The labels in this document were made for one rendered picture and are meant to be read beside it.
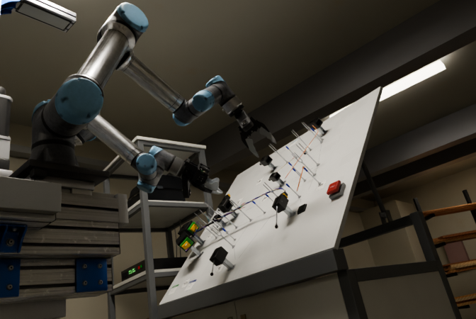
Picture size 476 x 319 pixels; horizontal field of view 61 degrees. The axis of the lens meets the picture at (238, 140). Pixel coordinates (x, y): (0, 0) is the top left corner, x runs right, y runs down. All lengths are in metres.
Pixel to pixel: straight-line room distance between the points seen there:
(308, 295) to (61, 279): 0.77
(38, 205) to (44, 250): 0.16
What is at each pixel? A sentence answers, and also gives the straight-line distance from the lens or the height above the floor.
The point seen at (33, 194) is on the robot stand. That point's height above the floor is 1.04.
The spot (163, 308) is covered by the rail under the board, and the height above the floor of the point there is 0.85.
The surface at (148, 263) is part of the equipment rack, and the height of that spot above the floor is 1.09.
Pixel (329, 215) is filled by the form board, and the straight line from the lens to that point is 1.49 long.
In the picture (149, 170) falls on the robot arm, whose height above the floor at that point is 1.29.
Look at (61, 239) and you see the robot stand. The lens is 1.15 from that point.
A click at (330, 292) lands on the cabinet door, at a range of 1.41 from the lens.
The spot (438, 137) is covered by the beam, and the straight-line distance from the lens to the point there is 5.75.
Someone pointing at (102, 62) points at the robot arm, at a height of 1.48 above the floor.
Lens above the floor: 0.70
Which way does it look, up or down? 24 degrees up
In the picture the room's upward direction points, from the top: 11 degrees counter-clockwise
